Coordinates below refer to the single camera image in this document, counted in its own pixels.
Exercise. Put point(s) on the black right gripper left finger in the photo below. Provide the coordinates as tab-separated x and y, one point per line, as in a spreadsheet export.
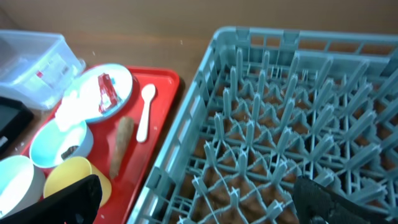
77	203

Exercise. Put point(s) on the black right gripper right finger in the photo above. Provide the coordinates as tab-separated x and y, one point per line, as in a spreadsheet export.
316	204

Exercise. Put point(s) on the yellow plastic cup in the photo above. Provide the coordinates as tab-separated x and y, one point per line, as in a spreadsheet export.
73	170

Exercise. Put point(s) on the brown food scrap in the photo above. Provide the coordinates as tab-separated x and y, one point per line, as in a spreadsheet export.
65	155

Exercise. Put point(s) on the pale green rice bowl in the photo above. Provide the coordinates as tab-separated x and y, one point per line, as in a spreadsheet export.
22	184

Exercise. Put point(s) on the light blue bowl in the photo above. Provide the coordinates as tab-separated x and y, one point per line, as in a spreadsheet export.
50	142

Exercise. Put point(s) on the white tissue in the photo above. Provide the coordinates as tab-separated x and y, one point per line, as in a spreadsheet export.
71	111

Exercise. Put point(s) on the red sauce packet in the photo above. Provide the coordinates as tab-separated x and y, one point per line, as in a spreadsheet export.
109	97

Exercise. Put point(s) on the black waste tray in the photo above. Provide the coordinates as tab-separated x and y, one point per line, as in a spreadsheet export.
15	117

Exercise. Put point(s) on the grey dishwasher rack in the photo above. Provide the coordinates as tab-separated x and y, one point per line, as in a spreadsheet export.
267	106

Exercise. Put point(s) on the brown root vegetable stick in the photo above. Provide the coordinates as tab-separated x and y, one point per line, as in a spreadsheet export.
123	136

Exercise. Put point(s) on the light blue plate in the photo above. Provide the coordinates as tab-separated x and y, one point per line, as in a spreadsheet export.
99	93

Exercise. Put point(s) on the white plastic spoon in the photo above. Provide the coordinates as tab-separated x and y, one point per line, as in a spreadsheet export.
148	94

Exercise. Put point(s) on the clear plastic storage box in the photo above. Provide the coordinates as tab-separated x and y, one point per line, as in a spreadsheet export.
37	67

